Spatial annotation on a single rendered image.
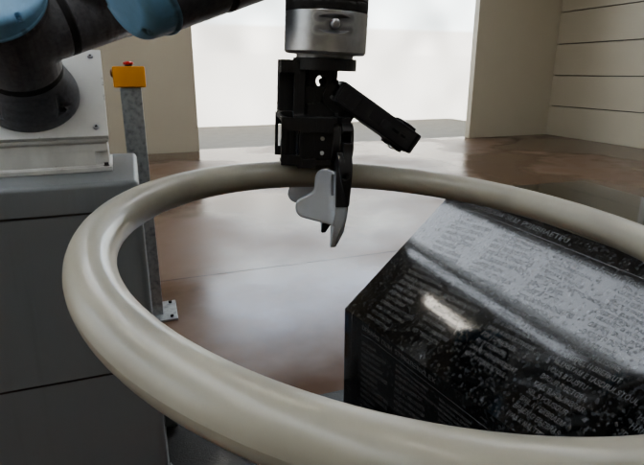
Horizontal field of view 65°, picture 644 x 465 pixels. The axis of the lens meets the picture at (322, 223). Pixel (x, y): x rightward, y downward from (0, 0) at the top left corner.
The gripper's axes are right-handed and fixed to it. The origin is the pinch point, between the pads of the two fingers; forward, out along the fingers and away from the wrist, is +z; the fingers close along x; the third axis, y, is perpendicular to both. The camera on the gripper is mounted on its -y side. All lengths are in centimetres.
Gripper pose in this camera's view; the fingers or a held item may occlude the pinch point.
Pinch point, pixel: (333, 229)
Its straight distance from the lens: 62.7
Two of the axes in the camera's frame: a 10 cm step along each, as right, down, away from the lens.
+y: -9.8, 0.1, -1.9
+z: -0.4, 9.6, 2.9
